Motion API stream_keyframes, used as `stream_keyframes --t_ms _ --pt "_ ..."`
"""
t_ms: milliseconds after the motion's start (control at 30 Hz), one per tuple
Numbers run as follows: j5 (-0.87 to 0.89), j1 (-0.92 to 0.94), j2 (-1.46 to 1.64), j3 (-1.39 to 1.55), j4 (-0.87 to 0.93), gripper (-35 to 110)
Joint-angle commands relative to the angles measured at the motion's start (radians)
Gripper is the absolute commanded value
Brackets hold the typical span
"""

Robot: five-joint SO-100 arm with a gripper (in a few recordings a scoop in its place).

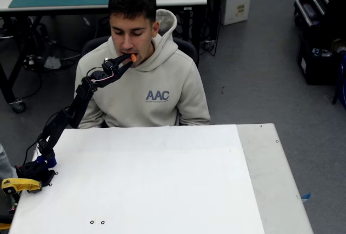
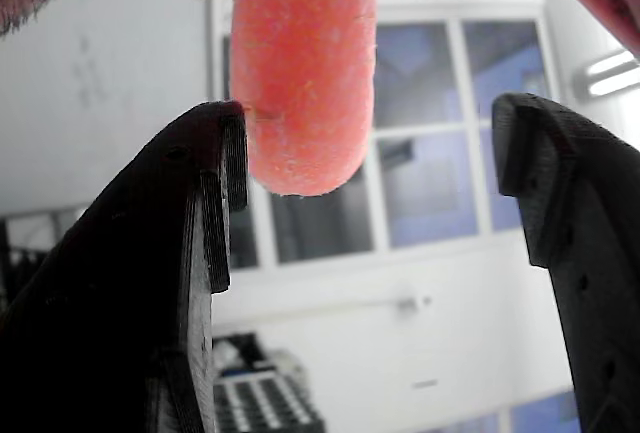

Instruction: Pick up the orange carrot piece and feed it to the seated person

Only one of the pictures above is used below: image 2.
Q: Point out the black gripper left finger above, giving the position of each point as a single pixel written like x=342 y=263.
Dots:
x=110 y=303

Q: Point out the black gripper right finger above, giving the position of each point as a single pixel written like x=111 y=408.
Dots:
x=595 y=253

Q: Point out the orange baby carrot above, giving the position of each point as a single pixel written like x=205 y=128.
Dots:
x=305 y=78

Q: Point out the black slatted crate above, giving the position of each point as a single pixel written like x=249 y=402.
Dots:
x=260 y=398

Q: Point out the fluorescent tube light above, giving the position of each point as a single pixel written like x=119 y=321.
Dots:
x=612 y=73

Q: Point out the white framed window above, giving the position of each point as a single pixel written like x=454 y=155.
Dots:
x=425 y=178

